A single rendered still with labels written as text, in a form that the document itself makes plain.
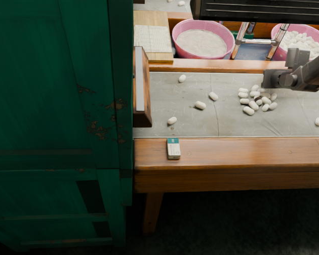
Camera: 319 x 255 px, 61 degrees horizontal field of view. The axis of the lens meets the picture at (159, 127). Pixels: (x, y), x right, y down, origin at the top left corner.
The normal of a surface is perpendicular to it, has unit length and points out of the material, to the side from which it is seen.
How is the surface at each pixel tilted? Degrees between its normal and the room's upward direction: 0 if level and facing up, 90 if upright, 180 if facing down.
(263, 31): 90
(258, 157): 0
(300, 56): 44
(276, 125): 0
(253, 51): 0
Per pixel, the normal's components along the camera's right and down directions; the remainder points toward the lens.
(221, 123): 0.08, -0.59
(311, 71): -0.95, -0.09
